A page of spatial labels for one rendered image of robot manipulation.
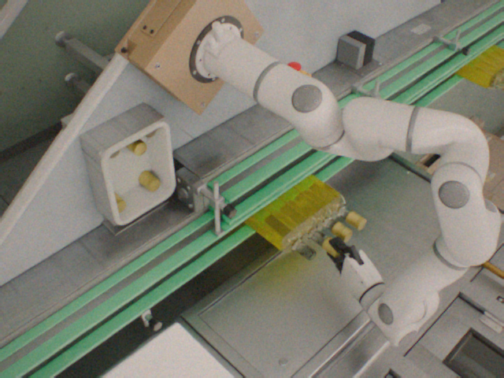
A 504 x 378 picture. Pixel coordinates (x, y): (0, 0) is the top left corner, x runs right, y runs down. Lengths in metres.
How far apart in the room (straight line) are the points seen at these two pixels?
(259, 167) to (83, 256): 0.47
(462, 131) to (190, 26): 0.55
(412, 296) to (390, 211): 0.65
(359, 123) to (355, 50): 0.73
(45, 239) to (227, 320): 0.48
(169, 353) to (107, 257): 0.27
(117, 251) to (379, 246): 0.74
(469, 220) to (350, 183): 0.88
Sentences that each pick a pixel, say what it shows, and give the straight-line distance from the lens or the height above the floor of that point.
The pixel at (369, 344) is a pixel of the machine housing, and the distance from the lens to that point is 1.42.
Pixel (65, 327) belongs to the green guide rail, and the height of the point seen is 0.93.
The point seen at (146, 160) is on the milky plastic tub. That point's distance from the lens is 1.35.
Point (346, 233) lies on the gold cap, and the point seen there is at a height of 1.16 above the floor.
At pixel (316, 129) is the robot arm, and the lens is 1.06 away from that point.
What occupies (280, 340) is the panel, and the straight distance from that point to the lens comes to 1.39.
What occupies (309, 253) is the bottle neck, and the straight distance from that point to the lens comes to 1.37.
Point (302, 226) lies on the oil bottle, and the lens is 1.41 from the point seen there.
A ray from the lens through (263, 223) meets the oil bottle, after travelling 1.41.
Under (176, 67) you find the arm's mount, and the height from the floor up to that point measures 0.85.
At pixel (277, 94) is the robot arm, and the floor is 1.06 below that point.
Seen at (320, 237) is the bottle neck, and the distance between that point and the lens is 1.41.
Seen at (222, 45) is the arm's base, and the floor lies 0.89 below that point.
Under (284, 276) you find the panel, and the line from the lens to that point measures 1.50.
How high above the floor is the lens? 1.65
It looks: 30 degrees down
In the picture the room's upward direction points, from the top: 126 degrees clockwise
